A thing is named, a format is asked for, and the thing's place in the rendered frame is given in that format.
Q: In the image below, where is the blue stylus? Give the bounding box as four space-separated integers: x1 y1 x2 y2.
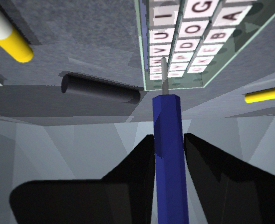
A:
152 57 189 224

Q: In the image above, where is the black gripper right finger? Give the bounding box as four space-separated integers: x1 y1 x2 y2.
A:
183 133 275 224

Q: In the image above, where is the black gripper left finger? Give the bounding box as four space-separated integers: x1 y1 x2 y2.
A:
9 134 155 224

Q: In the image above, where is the black cylinder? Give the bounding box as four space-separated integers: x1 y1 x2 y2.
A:
61 75 141 104

